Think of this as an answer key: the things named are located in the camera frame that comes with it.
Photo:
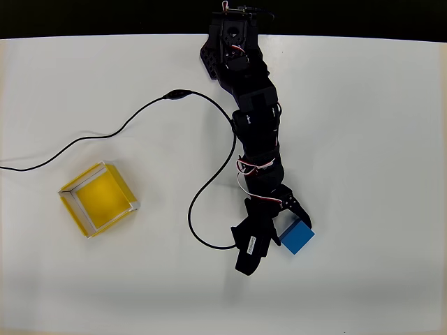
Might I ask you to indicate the black webcam with white label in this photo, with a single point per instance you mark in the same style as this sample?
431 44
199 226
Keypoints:
253 247

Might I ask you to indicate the yellow open box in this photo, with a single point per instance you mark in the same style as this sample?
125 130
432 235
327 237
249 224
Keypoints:
101 199

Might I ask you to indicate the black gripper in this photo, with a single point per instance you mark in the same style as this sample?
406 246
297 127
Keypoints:
273 209

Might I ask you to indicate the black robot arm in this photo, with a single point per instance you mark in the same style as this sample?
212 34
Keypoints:
256 118

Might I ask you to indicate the blue rectangular block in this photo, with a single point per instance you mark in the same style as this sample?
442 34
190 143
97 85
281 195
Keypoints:
297 239

